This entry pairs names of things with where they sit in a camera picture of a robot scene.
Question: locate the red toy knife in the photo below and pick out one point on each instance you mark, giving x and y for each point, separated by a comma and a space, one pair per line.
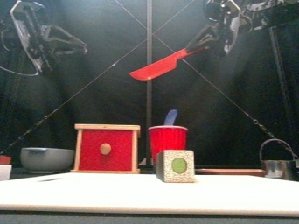
158, 67

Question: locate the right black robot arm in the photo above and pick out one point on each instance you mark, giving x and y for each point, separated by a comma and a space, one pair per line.
272, 11

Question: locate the toy sushi roll block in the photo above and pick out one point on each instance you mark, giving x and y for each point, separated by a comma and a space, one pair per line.
176, 166

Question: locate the blue plastic utensil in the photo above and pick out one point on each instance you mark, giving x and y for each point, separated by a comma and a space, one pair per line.
170, 118

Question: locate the red plastic cup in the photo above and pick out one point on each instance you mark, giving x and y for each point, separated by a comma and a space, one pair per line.
166, 141

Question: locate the wooden box with red drawer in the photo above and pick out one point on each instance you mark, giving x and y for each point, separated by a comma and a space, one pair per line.
105, 148

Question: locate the grey bowl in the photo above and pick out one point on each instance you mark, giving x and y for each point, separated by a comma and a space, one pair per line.
44, 159

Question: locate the small red and white box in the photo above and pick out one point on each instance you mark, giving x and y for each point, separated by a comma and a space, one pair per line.
4, 167

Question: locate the pink brown flat tray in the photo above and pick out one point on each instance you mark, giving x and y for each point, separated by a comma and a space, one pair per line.
229, 172

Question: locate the white cutting board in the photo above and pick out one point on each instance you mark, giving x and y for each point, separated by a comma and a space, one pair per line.
146, 194

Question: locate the grey vertical frame pole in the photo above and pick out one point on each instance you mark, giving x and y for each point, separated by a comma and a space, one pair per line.
149, 96

